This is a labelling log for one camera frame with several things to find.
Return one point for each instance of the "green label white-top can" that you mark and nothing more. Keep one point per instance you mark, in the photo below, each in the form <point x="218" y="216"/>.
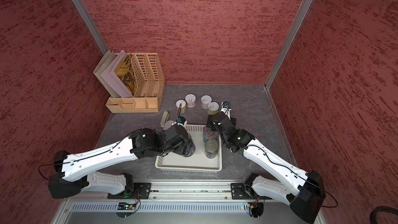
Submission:
<point x="213" y="108"/>

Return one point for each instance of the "dark navy red can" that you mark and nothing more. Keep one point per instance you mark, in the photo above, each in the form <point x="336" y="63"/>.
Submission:
<point x="211" y="147"/>

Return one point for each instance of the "aluminium corner post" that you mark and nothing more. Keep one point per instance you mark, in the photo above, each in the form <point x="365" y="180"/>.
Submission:
<point x="82" y="10"/>
<point x="296" y="24"/>

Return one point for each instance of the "pink file folder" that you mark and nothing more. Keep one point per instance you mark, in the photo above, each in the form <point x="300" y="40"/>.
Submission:
<point x="112" y="79"/>

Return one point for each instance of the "light blue corn can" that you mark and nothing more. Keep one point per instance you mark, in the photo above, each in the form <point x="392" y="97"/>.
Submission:
<point x="209" y="134"/>

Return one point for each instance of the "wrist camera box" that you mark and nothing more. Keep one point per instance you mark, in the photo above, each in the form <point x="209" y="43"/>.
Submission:
<point x="181" y="121"/>
<point x="226" y="108"/>

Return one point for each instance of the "pink can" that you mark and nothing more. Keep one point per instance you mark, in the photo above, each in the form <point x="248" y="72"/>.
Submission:
<point x="190" y="100"/>
<point x="205" y="100"/>

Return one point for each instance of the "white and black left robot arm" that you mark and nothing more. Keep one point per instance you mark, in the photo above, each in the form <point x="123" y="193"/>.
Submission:
<point x="76" y="173"/>

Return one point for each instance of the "yellow black patterned magazine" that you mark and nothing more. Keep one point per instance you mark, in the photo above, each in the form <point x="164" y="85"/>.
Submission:
<point x="125" y="73"/>

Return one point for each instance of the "small yellow white-lid can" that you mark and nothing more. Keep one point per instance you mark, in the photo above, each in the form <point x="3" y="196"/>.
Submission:
<point x="181" y="106"/>

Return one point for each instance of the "peach plastic desk organizer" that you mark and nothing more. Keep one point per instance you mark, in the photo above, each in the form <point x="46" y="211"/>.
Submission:
<point x="150" y="86"/>

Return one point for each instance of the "dark blue silver-top can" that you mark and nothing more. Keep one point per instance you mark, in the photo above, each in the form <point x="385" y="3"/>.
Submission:
<point x="189" y="148"/>

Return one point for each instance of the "pink can left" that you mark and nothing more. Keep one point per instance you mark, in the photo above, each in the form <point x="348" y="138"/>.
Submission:
<point x="190" y="100"/>

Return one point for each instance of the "pink can right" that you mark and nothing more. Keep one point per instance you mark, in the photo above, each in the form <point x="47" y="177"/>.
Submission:
<point x="205" y="100"/>

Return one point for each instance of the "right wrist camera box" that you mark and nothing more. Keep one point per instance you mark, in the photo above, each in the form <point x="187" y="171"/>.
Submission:
<point x="226" y="108"/>

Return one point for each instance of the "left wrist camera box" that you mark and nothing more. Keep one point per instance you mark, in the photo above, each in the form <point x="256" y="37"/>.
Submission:
<point x="181" y="121"/>

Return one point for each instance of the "white perforated plastic basket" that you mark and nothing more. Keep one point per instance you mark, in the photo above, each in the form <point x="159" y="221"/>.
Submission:
<point x="198" y="162"/>

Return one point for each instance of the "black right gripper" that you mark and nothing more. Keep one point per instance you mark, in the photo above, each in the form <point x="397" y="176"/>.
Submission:
<point x="213" y="127"/>

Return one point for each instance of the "yellow can with white lid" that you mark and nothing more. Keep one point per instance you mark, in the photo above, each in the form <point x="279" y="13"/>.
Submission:
<point x="168" y="124"/>

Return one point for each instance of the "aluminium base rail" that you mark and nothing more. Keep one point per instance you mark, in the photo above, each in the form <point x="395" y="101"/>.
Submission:
<point x="176" y="202"/>

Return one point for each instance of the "right aluminium corner post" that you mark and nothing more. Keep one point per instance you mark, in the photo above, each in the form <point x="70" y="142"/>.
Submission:
<point x="296" y="24"/>

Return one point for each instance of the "left aluminium corner post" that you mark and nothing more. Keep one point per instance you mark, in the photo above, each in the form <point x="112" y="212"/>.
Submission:
<point x="82" y="10"/>

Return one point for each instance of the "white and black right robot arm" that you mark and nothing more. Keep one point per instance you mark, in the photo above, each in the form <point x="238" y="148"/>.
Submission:
<point x="303" y="191"/>

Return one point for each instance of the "beige file folder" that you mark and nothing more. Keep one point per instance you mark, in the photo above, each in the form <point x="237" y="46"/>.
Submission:
<point x="100" y="69"/>

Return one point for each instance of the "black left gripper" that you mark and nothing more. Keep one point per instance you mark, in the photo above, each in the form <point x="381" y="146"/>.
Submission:
<point x="183" y="148"/>

